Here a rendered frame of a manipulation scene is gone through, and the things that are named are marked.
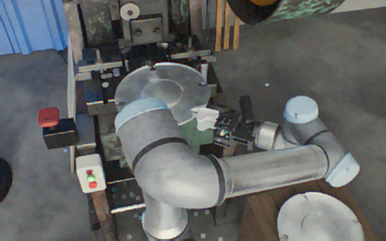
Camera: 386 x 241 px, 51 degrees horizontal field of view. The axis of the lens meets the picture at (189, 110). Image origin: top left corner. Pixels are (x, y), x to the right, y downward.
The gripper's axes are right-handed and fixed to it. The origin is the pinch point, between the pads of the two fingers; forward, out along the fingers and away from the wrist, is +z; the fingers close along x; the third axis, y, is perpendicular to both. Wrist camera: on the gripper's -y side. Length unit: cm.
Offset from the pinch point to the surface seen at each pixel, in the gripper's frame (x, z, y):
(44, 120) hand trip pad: 0.9, 40.4, 19.8
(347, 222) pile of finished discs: 48, -50, -12
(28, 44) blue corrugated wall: 60, 151, -70
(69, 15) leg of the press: -4, 64, -25
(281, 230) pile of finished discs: 46, -30, 1
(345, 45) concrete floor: 83, -29, -170
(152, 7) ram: -21.1, 20.0, -15.9
